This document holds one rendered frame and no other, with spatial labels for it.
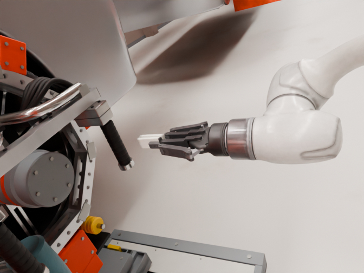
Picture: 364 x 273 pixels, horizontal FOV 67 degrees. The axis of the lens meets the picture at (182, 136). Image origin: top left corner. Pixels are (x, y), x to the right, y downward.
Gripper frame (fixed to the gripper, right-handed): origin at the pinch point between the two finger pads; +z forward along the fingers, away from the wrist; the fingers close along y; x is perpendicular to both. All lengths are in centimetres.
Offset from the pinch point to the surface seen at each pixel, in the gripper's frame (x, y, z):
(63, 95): 17.6, -5.9, 14.0
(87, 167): -11.9, 2.9, 32.4
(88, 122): 8.2, -2.5, 14.8
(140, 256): -69, 7, 38
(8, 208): -8.9, -19.4, 43.0
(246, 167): -83, 87, 7
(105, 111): 9.5, 0.2, 10.5
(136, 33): -65, 577, 380
